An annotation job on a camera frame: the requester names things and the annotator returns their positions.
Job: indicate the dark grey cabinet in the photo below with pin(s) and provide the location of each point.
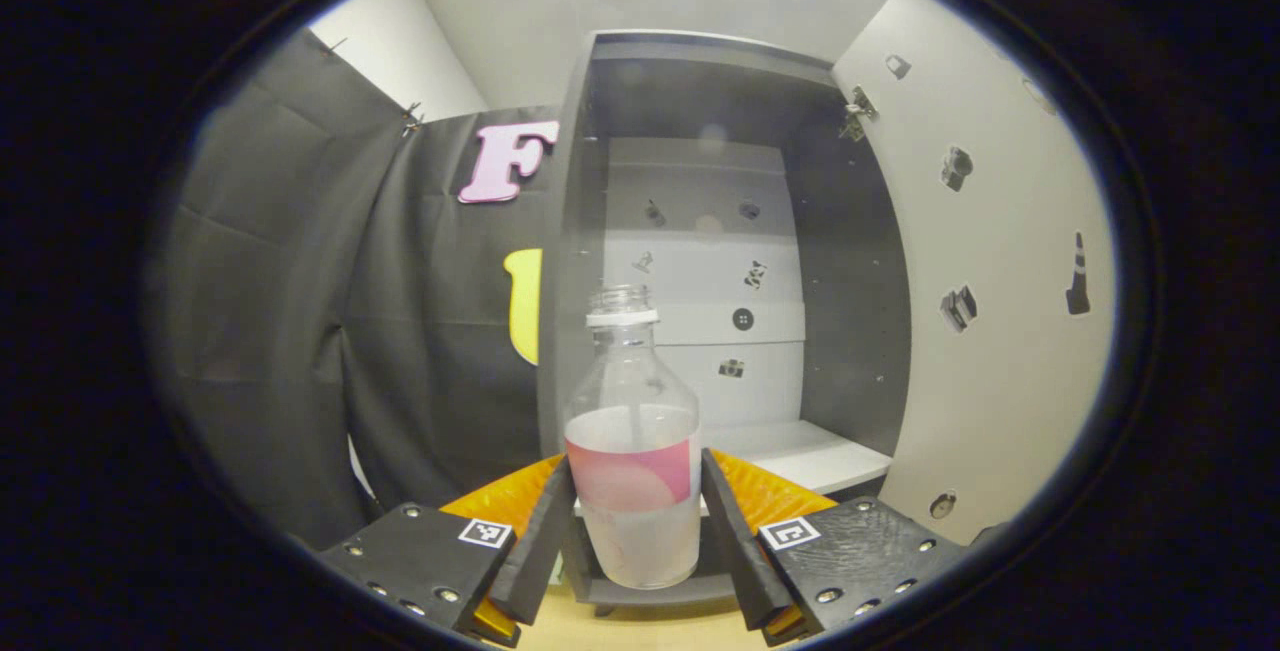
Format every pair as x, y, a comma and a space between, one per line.
850, 331

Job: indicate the metal door hinge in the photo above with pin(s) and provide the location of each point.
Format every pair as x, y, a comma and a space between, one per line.
857, 114

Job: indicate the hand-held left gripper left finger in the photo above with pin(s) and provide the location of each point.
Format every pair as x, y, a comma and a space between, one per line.
545, 551

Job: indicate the black backdrop cloth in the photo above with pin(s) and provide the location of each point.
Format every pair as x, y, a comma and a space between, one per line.
280, 331

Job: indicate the clear bottle with pink label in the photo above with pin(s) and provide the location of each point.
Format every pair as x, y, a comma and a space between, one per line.
630, 531

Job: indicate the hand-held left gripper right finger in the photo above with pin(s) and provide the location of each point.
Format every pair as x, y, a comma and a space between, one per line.
740, 551

